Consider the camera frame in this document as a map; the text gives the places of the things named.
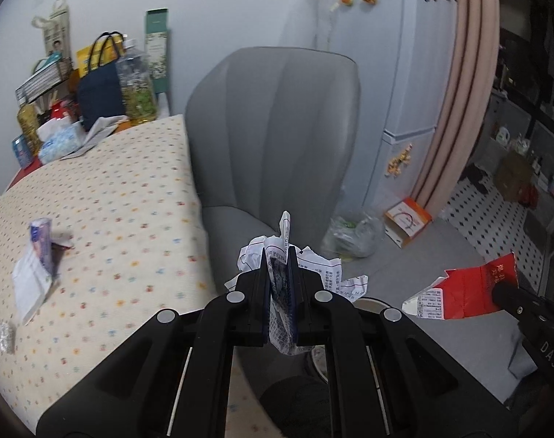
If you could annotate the orange and white box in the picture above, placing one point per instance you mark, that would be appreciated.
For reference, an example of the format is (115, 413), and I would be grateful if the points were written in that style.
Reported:
(407, 221)

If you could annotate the grey upholstered chair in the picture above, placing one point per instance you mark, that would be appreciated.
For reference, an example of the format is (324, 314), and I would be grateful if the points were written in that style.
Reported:
(267, 137)

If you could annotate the yellow snack pouch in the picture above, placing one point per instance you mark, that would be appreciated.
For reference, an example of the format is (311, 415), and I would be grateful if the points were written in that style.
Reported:
(83, 59)

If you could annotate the large oil bottle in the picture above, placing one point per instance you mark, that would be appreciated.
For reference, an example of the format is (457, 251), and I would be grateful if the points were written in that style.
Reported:
(137, 91)

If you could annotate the clear plastic bag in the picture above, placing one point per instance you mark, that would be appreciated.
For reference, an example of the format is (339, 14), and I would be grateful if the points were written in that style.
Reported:
(30, 287)

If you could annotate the grey cloth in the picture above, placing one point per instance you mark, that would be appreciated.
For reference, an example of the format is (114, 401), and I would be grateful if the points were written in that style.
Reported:
(99, 134)

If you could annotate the blue tissue pack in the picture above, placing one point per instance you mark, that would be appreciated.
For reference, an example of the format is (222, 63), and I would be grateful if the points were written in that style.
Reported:
(60, 143)

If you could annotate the pink curtain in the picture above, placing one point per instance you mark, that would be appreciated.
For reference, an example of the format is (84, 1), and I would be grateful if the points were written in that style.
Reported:
(464, 77)

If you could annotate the clear trash bag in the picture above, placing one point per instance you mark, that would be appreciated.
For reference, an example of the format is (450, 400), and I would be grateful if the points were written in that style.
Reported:
(352, 237)

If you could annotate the blue drink can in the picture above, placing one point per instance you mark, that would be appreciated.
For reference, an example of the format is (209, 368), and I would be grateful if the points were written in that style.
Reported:
(21, 151)

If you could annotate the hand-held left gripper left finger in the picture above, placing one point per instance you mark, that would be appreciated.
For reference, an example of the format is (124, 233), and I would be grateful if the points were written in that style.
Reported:
(266, 292)

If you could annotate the white refrigerator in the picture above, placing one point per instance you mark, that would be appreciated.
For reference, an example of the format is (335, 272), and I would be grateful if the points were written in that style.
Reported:
(395, 77)

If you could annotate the small crumpled foil piece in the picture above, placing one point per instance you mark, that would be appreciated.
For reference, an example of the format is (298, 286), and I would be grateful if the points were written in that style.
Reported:
(5, 337)

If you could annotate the person's leg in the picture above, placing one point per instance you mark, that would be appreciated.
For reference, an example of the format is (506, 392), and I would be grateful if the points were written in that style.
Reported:
(295, 410)

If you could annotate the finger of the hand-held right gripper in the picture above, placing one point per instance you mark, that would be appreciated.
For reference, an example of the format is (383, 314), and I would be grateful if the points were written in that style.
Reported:
(518, 299)

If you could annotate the tall green box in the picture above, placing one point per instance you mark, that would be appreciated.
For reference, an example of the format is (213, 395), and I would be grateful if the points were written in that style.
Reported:
(158, 50)

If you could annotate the brown cardboard carton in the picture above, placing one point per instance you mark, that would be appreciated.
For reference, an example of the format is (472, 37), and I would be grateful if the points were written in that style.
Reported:
(512, 175)

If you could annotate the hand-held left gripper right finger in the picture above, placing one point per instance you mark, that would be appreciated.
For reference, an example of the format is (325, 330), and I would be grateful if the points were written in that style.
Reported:
(293, 292)

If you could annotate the white hanging plastic bag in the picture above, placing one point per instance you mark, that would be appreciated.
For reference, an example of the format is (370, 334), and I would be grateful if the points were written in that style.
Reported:
(324, 9)

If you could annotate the navy lunch bag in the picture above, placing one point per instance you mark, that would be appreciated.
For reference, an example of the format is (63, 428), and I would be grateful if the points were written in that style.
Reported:
(101, 100)

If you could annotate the printed paper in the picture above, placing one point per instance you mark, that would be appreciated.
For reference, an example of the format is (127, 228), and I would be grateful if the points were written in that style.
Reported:
(281, 315)

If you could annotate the small oil bottle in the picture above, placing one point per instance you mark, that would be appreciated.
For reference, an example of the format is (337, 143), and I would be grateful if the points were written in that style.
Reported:
(28, 125)

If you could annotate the red and white wrapper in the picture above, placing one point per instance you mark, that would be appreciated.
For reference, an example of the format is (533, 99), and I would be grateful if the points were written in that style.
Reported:
(468, 289)

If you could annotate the red bag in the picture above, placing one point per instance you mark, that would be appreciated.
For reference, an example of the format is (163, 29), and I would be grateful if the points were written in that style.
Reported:
(529, 195)

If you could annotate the black bag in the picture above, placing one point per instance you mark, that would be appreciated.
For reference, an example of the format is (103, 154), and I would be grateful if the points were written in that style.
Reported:
(476, 178)

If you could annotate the red bottle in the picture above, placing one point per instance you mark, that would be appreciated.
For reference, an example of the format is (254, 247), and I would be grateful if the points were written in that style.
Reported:
(57, 112)

